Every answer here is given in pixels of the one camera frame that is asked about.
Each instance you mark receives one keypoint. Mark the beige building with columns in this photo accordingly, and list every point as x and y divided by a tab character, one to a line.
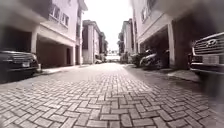
90	43

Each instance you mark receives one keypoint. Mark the dark parked car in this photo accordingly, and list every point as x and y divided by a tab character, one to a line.
151	60

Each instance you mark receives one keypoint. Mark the grey brick paved road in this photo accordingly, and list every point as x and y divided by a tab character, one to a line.
106	96

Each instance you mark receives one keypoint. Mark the pale building with carport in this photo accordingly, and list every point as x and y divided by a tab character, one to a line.
50	30
160	23

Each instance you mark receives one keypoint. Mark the row of buildings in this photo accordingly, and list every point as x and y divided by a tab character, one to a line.
126	41

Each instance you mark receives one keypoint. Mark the black car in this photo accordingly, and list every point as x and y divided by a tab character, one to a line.
16	63

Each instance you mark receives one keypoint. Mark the dark vehicle with grille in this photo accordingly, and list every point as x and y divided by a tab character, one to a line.
208	53

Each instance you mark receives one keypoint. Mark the white car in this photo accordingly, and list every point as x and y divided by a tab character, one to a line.
98	61

